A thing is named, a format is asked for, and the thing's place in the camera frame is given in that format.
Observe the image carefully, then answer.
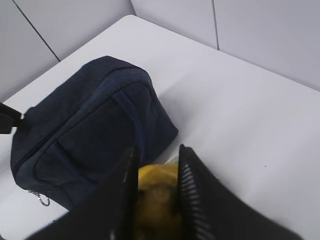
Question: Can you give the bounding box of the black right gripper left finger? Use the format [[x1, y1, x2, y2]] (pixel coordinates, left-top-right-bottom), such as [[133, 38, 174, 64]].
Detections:
[[29, 147, 139, 240]]

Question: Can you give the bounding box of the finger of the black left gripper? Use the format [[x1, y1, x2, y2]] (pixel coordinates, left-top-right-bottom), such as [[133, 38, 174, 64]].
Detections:
[[0, 102, 25, 135]]

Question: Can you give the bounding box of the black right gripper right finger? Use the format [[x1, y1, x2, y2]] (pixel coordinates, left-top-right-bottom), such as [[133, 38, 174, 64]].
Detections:
[[177, 144, 301, 240]]

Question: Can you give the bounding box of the yellow squash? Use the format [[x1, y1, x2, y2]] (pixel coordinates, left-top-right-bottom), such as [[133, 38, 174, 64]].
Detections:
[[132, 163, 183, 240]]

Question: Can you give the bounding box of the dark blue lunch bag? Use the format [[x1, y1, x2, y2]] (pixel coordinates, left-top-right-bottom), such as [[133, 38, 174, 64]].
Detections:
[[10, 56, 179, 209]]

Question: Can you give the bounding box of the silver zipper pull ring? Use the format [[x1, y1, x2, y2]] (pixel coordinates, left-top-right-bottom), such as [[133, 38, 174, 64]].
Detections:
[[27, 189, 51, 207]]

